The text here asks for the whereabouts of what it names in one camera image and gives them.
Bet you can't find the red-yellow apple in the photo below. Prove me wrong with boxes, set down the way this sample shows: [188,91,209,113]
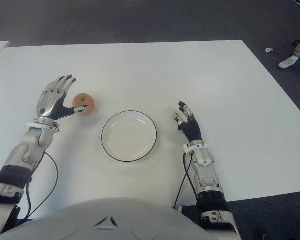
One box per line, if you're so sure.
[72,92,96,116]

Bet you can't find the grey robot torso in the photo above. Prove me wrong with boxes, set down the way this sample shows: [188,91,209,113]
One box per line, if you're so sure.
[0,197,206,240]

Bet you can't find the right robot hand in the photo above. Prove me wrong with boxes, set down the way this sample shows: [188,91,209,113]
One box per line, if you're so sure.
[172,100,204,146]

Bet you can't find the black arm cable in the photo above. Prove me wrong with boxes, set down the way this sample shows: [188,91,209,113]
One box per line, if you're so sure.
[14,151,60,223]
[173,152,200,210]

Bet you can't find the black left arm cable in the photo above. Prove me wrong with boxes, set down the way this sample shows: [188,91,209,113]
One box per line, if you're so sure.
[14,151,60,223]

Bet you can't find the black robot waist block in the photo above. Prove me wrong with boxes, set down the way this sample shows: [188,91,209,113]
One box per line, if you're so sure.
[174,204,203,220]

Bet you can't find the black shoe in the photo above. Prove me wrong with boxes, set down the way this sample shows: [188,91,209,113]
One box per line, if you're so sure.
[254,227,275,240]

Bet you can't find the white plate with black rim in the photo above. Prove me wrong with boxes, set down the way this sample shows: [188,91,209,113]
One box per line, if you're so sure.
[101,110,158,164]

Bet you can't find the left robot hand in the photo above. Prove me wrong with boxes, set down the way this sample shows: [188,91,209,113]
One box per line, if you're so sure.
[35,74,91,125]

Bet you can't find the white sneaker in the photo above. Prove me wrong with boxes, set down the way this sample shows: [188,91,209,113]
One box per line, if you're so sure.
[277,55,300,70]

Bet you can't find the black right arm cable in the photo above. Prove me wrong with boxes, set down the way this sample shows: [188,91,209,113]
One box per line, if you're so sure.
[173,152,200,210]

